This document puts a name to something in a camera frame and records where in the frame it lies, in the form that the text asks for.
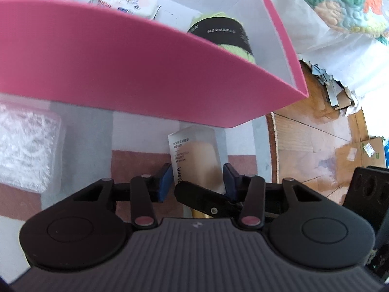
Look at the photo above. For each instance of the cardboard scraps under bed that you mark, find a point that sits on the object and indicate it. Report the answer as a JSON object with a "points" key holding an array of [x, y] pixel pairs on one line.
{"points": [[338, 96]]}

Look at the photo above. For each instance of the white bed skirt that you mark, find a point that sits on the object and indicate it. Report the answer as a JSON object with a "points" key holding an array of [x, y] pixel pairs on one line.
{"points": [[356, 60]]}

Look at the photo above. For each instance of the clear cotton swab box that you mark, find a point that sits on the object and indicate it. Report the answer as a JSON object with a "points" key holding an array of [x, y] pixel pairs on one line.
{"points": [[32, 143]]}

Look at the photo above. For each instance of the pink storage box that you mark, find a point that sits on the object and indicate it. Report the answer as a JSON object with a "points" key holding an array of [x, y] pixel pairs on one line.
{"points": [[74, 52]]}

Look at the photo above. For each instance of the floral quilt bedspread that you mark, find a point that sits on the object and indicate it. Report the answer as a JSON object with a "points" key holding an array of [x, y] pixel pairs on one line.
{"points": [[334, 3]]}

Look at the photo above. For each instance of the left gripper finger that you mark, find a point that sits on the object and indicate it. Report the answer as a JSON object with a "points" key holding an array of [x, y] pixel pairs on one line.
{"points": [[247, 193], [146, 190]]}

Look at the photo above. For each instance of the foundation bottle gold cap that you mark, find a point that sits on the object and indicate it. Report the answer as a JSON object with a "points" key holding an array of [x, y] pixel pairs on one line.
{"points": [[195, 157]]}

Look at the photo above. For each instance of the white tissue pack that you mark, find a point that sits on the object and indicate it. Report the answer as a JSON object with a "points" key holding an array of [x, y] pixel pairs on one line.
{"points": [[147, 9]]}

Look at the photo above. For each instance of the green yarn black label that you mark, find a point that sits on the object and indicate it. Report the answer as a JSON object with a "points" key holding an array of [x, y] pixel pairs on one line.
{"points": [[224, 31]]}

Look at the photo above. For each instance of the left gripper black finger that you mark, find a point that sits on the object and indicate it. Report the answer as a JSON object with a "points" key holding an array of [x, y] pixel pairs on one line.
{"points": [[205, 203]]}

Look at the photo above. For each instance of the flat cardboard box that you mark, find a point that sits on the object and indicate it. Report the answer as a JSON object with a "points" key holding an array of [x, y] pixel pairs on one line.
{"points": [[363, 154]]}

